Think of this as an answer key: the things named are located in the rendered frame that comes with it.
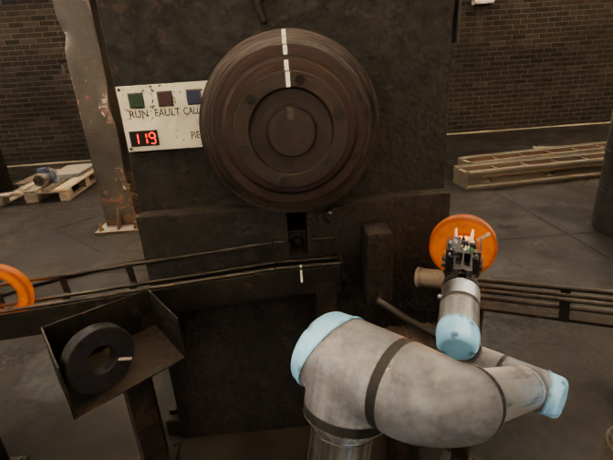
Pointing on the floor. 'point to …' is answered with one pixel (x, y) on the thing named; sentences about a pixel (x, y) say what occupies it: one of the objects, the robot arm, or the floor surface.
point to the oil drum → (602, 223)
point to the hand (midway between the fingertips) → (462, 238)
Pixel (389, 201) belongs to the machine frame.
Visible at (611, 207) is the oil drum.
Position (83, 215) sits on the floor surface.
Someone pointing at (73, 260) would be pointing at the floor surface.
